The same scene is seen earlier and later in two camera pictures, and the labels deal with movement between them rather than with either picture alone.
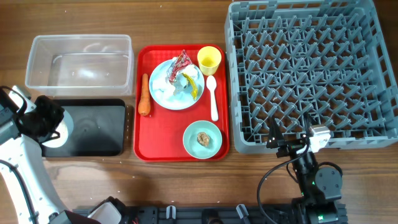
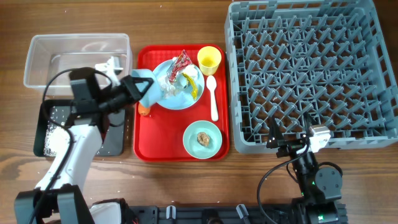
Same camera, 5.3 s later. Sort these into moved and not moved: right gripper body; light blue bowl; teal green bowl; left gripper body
Moved: light blue bowl; left gripper body
Not moved: right gripper body; teal green bowl
